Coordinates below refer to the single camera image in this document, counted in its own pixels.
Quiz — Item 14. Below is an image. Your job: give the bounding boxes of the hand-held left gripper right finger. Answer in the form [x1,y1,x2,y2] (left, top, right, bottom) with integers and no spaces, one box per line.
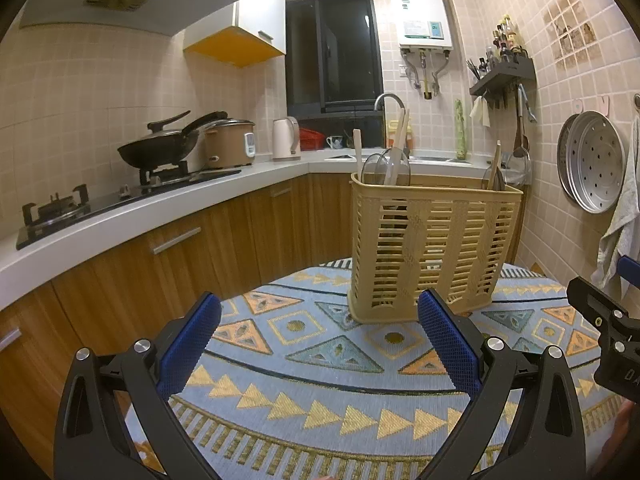
[417,288,587,480]

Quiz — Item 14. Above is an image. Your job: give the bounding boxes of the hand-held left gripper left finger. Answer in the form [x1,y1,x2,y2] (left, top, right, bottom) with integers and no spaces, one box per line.
[52,290,222,480]

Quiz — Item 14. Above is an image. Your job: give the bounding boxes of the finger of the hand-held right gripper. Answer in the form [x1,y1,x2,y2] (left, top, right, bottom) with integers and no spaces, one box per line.
[617,255,640,284]
[567,276,632,334]

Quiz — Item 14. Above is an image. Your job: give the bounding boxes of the beige plastic utensil basket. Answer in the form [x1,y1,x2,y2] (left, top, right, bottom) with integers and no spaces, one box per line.
[349,171,524,324]

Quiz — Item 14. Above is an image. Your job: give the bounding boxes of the black utensil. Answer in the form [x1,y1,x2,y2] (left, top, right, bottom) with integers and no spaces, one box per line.
[481,165,506,192]

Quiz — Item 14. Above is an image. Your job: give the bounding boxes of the round translucent utensil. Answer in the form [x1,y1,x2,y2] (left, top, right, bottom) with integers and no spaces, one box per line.
[360,152,412,187]

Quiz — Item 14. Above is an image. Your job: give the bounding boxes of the white plastic spoon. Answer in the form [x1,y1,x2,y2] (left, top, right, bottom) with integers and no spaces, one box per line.
[383,120,402,188]
[394,107,411,162]

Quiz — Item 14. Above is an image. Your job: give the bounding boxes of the person's right hand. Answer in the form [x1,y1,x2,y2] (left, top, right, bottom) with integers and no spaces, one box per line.
[602,402,640,465]

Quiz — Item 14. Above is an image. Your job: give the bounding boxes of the pale hanging towel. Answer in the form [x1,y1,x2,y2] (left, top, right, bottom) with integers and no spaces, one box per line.
[590,115,640,304]

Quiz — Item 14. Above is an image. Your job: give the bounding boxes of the wooden kitchen base cabinets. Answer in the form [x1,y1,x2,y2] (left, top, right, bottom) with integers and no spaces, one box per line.
[0,172,527,480]

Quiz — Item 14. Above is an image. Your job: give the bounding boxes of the round perforated steamer tray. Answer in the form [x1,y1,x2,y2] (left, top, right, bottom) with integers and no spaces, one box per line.
[575,112,626,215]

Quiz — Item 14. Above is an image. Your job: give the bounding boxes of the round metal pan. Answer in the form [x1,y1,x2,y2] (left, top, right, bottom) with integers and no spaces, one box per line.
[556,110,601,209]

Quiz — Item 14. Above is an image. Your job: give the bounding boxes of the patterned blue tablecloth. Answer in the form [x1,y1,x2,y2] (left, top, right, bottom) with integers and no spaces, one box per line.
[122,257,640,480]

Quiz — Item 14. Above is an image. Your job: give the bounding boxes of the black gas hob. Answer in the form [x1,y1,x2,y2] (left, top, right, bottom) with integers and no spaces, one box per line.
[15,169,243,251]

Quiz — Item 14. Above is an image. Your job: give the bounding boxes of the hanging wooden ladle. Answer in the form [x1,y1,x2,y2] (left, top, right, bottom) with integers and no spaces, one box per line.
[513,110,530,157]

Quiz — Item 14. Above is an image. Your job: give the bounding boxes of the black wok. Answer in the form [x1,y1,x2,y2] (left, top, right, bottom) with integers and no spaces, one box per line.
[117,111,229,169]

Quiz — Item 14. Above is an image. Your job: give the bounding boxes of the metal kitchen tongs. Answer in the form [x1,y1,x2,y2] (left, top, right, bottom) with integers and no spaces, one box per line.
[516,84,538,125]

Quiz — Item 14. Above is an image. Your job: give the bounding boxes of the beige rice cooker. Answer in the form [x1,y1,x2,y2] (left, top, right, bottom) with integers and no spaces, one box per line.
[202,119,257,170]

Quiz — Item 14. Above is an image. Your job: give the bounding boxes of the black wok lid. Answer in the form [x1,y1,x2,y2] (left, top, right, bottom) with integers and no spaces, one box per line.
[120,110,199,153]

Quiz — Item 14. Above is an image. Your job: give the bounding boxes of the steel kitchen sink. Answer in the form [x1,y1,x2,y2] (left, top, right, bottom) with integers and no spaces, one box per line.
[325,153,473,165]

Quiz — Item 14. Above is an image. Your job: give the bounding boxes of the white hanging cloth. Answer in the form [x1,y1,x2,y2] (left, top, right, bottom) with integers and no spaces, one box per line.
[469,96,492,127]

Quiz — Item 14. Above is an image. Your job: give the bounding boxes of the white electric kettle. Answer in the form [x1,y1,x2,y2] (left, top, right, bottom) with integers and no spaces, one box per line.
[271,116,302,162]

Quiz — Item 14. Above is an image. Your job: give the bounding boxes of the curved metal faucet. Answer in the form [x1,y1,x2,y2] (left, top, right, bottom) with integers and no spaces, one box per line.
[374,92,407,155]

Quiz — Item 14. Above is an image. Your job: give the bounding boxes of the row of condiment bottles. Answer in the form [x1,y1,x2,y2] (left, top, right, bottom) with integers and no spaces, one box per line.
[485,17,531,64]

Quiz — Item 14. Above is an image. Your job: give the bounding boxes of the dark window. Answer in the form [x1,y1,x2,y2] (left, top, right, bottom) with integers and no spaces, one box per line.
[286,0,385,117]

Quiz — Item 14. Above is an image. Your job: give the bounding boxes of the white water heater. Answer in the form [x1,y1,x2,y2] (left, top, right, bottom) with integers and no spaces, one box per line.
[388,0,455,52]

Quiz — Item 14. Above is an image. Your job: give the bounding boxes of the dark wall rack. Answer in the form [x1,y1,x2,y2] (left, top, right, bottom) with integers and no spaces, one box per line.
[469,57,536,97]

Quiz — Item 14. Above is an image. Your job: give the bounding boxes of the metal water heater hoses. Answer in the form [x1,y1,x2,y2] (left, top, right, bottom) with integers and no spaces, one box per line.
[402,50,449,101]

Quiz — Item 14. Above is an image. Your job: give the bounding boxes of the white wall cabinet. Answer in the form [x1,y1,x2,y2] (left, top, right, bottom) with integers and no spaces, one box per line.
[183,0,287,69]

